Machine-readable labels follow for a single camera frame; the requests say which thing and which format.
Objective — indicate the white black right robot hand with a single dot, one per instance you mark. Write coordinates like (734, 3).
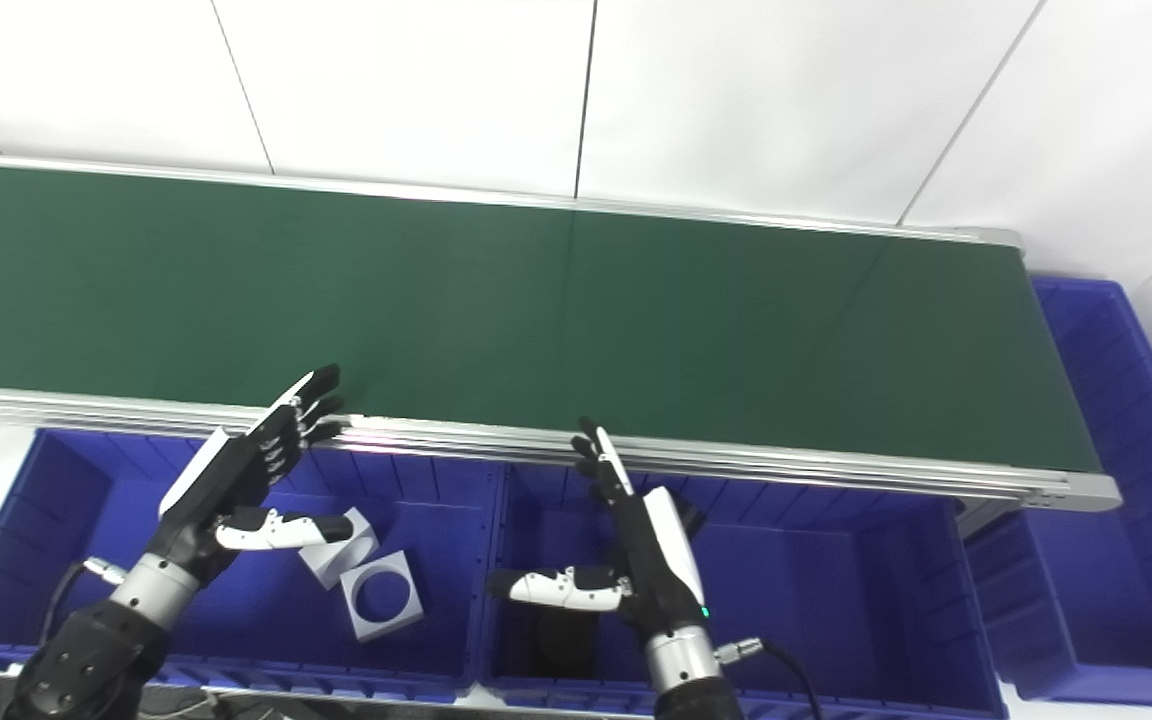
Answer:
(666, 560)

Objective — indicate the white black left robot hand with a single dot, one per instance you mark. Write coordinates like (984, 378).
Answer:
(206, 480)

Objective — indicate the white square part with hole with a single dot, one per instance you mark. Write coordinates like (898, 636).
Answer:
(331, 568)
(368, 626)

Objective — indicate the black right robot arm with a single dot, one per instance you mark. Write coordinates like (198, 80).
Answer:
(681, 665)

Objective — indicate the blue plastic bin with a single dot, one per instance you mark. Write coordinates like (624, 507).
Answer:
(836, 600)
(66, 540)
(1116, 600)

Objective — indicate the aluminium conveyor leg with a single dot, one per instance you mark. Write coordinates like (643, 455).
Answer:
(981, 515)

